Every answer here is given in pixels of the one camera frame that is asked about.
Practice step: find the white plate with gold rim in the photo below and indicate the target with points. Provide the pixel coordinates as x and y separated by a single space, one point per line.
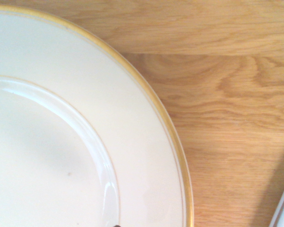
61 118

